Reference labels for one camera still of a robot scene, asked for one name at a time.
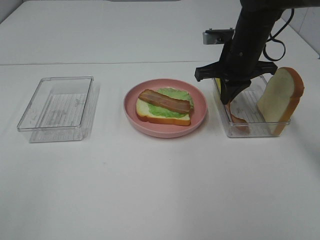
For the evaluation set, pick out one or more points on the bacon strip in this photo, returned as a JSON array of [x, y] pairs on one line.
[[164, 101], [241, 124]]

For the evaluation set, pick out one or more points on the clear left plastic tray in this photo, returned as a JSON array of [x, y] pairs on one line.
[[61, 109]]

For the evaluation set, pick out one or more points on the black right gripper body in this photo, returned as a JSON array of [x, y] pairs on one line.
[[238, 62]]

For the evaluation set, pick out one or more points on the white bread slice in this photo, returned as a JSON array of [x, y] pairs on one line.
[[280, 98], [142, 111]]

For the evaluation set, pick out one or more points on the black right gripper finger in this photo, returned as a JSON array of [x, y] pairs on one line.
[[234, 90], [225, 84]]

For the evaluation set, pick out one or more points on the clear plastic tray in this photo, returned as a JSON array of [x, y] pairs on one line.
[[61, 109], [244, 106]]

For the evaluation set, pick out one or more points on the clear right plastic tray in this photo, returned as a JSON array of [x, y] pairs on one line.
[[244, 106]]

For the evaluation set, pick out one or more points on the yellow cheese slice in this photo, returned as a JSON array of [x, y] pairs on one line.
[[218, 84]]

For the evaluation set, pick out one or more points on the pink round plate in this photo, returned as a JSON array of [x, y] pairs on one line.
[[165, 130]]

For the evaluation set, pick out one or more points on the green lettuce leaf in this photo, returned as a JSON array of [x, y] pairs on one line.
[[172, 93]]

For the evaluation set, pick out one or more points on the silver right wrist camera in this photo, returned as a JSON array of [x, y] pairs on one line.
[[217, 36]]

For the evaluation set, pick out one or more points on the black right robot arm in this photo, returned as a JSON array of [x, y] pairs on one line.
[[257, 18]]

